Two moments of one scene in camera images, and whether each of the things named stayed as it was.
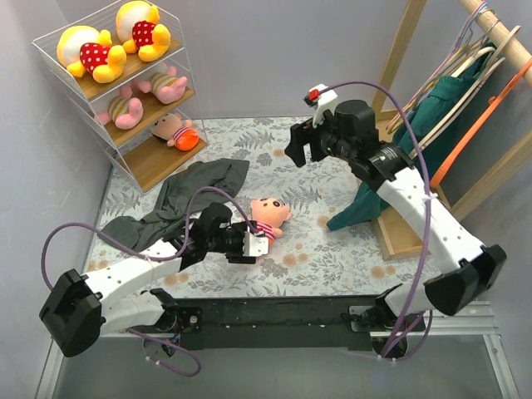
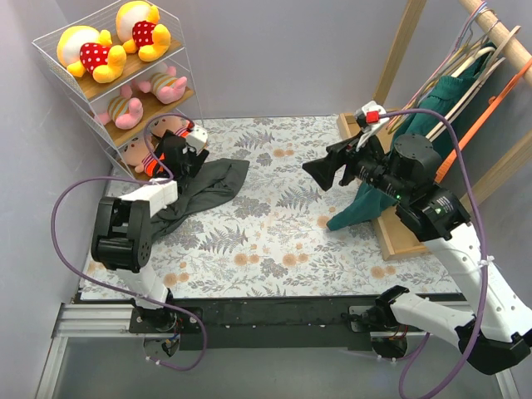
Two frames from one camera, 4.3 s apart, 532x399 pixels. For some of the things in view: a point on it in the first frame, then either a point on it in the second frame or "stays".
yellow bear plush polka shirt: (136, 26) stays
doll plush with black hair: (269, 214) → (137, 152)
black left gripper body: (239, 244) → (189, 158)
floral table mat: (308, 258) stays
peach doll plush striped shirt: (171, 129) stays
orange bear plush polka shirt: (86, 51) stays
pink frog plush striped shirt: (169, 88) stays
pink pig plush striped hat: (125, 111) stays
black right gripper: (310, 138) → (346, 164)
